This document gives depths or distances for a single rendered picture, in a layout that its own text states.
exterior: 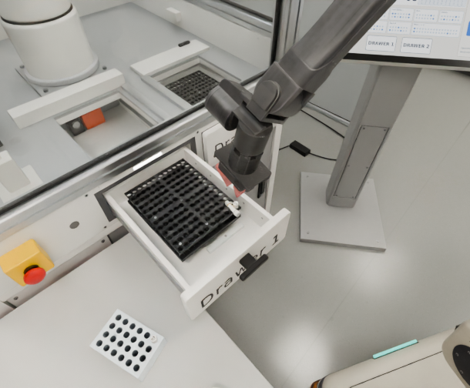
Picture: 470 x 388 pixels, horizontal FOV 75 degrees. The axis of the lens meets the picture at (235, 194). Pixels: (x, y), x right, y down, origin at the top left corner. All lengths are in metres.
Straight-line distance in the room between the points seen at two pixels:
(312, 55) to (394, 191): 1.74
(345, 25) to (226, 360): 0.63
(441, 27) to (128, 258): 1.18
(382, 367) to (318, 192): 1.01
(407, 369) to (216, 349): 0.79
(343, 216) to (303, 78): 1.44
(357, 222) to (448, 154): 0.99
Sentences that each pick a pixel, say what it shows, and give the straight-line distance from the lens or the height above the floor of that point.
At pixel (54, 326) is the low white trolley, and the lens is 0.84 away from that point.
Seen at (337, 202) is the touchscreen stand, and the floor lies 0.07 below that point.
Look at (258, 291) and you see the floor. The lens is 1.59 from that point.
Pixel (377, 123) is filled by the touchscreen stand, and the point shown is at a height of 0.64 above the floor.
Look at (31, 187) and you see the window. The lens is 0.72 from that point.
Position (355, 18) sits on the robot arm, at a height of 1.31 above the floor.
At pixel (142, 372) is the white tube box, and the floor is 0.80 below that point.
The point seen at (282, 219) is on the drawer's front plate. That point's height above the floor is 0.93.
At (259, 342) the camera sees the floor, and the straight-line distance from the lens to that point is 1.52.
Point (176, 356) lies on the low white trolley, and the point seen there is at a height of 0.76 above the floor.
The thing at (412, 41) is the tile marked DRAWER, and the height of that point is 1.01.
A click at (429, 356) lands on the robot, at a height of 0.28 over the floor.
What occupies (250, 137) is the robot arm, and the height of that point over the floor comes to 1.15.
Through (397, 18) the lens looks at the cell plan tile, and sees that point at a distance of 1.25.
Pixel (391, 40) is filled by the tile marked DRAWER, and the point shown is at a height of 1.01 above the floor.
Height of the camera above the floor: 1.47
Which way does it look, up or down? 51 degrees down
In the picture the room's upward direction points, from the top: straight up
